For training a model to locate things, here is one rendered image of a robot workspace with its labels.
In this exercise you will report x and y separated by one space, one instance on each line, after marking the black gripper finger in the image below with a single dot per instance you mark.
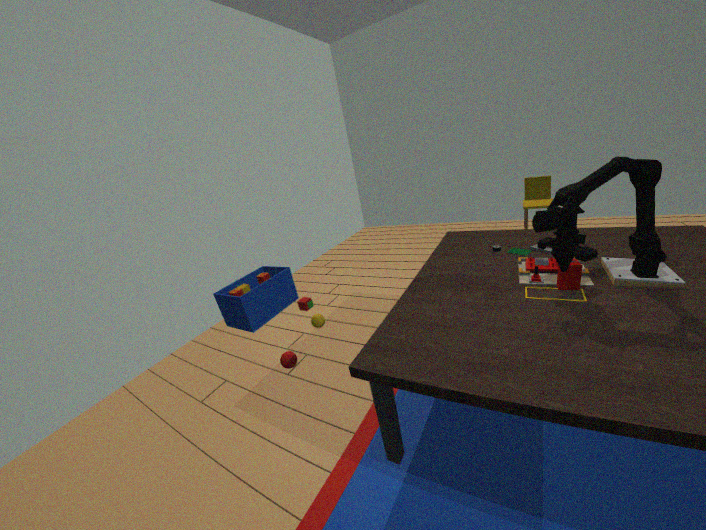
558 258
566 260

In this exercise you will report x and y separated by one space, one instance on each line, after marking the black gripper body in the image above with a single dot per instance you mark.
565 241

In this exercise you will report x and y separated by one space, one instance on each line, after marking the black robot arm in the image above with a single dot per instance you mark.
644 175

